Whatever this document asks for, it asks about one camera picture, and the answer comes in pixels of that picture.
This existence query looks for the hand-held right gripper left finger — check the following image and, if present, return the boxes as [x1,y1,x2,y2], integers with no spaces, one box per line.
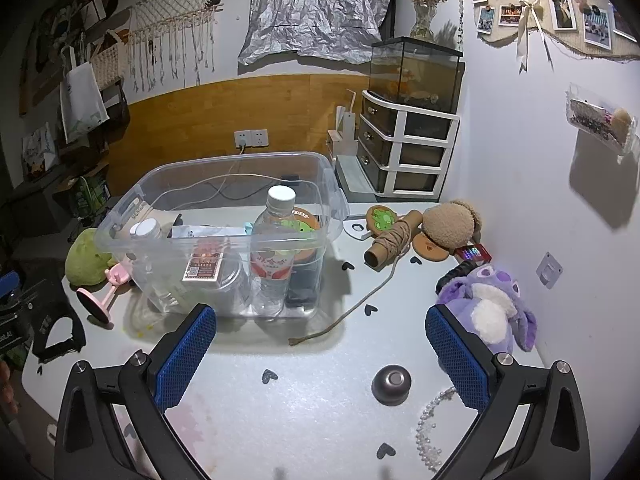
[54,303,218,480]

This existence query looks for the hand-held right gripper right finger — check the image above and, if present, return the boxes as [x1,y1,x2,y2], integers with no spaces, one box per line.
[425,304,606,480]

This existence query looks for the black ribbed roller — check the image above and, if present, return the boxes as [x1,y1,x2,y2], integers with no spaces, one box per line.
[434,262,473,296]

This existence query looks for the clear plastic storage bin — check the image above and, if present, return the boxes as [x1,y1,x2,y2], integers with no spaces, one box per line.
[94,151,351,322]

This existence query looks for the round clear plastic container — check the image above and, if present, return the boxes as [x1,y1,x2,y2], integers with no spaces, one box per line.
[212,260,251,311]

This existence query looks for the person's left hand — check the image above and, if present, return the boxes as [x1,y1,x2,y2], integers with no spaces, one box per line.
[0,360,17,417]

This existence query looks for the black cloth bag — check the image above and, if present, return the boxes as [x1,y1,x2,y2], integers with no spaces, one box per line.
[22,280,87,363]

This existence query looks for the grey metal bell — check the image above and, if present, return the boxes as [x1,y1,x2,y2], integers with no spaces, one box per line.
[371,365,413,406]

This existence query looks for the purple plush toy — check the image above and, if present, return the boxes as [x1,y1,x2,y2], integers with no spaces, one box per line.
[435,264,539,356]

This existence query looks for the pearl tiara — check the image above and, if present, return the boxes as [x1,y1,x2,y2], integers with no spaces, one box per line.
[416,387,458,473]

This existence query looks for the red card box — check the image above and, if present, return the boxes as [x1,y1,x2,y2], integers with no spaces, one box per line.
[183,241,225,285]

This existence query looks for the green plush toy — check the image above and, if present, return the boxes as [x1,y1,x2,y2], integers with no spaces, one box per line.
[65,227,118,286]

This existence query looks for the small red box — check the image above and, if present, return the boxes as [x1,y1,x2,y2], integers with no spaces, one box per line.
[454,242,493,265]

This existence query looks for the pink stand mirror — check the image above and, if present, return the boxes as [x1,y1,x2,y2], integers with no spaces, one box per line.
[76,252,138,323]

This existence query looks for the brown cork coaster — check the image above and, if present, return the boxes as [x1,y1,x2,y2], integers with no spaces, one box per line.
[411,232,449,263]

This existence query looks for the red label water bottle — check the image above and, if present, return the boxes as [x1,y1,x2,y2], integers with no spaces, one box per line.
[250,185,297,317]

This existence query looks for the white flat packet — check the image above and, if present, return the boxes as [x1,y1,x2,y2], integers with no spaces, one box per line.
[167,224,253,240]

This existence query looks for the pale green white-capped bottle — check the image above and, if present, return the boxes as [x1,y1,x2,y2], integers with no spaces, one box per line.
[129,219,173,308]

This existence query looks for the beige plush toy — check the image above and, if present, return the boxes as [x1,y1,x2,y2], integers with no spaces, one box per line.
[421,199,483,250]

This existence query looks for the twine spool on cardboard tube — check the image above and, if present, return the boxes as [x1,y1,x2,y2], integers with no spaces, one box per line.
[289,210,425,347]

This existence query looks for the green carton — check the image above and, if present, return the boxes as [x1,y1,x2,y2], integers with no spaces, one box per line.
[70,172,112,216]

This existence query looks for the frog coaster with brown rim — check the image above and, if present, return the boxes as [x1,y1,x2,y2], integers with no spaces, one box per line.
[365,204,401,233]
[285,206,326,248]

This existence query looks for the illustrated card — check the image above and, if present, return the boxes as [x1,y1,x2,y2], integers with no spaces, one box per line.
[21,122,58,181]

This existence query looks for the white tote bag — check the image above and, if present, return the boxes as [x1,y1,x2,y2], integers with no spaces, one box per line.
[60,45,110,143]

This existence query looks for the dark wooden shelf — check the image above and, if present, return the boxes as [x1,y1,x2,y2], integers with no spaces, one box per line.
[20,80,131,196]

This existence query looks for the white desk organizer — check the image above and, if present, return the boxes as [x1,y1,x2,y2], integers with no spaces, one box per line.
[326,89,376,196]

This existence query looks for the woven basket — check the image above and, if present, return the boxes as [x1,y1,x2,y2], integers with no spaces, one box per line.
[90,30,126,91]

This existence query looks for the glass fish tank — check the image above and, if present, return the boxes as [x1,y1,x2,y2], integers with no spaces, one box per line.
[369,36,463,114]

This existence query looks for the white ribbon bow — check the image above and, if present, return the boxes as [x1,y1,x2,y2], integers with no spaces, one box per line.
[515,0,553,73]

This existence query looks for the patterned vase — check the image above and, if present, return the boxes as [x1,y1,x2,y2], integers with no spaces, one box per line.
[411,2,436,40]

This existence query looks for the silver foil sheet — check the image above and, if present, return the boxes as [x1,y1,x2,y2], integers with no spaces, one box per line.
[237,0,401,66]

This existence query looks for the clear wall hook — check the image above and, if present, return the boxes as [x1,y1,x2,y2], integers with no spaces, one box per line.
[536,252,563,289]

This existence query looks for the white cable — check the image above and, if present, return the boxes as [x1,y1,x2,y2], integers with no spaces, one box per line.
[150,147,281,211]

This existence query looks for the white frame drawer unit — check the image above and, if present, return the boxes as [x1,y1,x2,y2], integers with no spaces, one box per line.
[360,90,461,196]

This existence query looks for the clear wall organizer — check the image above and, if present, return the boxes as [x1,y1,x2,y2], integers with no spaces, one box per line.
[565,82,640,165]

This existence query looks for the macrame wall hanging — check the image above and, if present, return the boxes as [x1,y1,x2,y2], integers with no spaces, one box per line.
[117,0,223,93]

